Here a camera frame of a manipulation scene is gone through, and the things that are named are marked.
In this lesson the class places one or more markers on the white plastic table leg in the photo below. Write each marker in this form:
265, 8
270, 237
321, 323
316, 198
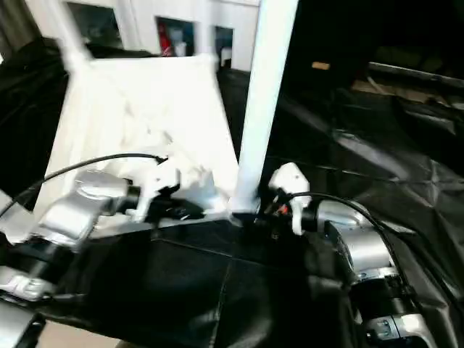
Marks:
70, 36
207, 40
14, 217
264, 90

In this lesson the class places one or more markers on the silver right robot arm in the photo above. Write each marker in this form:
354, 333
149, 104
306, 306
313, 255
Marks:
362, 246

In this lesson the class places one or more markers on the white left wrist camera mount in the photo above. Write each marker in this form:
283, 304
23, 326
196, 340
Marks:
156, 181

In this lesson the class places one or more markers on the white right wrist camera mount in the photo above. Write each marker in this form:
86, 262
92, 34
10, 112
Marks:
290, 177

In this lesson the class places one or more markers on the white display cabinet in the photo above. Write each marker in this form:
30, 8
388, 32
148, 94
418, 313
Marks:
137, 21

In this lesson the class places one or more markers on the white plastic table top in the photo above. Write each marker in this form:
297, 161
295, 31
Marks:
145, 108

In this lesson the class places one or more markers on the grey curtain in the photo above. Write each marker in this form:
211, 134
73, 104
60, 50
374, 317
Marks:
16, 25

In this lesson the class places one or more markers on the long black rod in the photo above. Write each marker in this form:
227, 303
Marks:
417, 72

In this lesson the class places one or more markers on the small tan label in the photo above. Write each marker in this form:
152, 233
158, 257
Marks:
321, 65

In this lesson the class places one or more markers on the dark tall cabinet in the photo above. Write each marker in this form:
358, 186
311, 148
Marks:
380, 29

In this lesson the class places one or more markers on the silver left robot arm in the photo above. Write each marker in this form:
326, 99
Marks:
72, 210

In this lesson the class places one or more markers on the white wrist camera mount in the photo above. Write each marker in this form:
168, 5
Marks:
156, 181
290, 177

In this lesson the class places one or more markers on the black mat cloth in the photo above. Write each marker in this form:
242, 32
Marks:
217, 275

